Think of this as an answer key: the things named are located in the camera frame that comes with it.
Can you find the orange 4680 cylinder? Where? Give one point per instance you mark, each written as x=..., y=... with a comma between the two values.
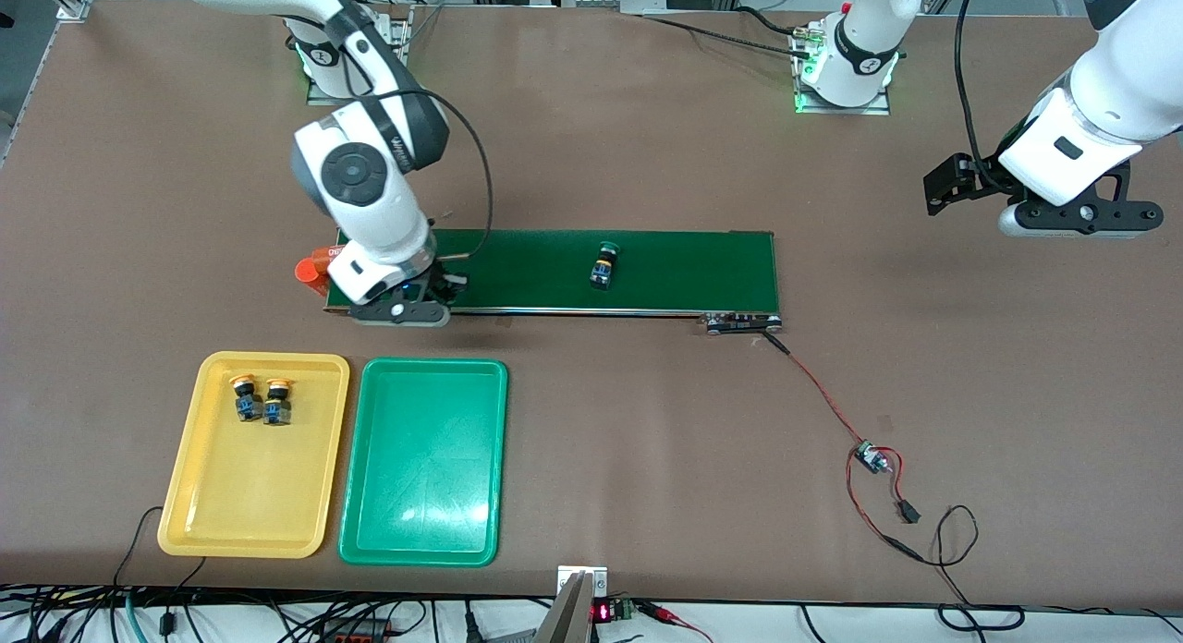
x=310, y=273
x=328, y=253

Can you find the green cap push button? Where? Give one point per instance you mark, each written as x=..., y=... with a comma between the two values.
x=603, y=272

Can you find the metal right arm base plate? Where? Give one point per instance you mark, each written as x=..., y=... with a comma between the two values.
x=404, y=24

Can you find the green plastic tray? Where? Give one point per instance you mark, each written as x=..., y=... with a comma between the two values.
x=425, y=477

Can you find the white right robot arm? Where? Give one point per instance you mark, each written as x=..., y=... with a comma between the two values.
x=356, y=176

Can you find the red LED display module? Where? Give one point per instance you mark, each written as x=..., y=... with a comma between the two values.
x=603, y=612

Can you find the yellow plastic tray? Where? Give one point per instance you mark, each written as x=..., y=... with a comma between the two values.
x=254, y=495

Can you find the small speed controller board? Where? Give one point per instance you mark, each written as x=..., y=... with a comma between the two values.
x=867, y=456

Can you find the aluminium stand bracket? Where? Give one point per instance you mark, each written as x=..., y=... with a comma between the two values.
x=573, y=615

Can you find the yellow cap push button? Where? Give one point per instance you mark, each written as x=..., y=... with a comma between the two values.
x=246, y=405
x=277, y=407

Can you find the green belt conveyor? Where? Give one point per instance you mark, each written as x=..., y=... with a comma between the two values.
x=693, y=269

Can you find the black connector plug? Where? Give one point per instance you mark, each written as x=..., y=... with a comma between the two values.
x=909, y=512

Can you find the black power strip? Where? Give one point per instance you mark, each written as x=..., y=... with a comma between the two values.
x=356, y=632

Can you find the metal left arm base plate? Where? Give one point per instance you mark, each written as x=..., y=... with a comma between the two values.
x=841, y=110

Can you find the red clip lead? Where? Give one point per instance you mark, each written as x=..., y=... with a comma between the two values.
x=675, y=617

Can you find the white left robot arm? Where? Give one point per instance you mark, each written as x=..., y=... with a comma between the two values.
x=1118, y=89

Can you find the aluminium corner bracket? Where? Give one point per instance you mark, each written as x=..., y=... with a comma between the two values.
x=74, y=8

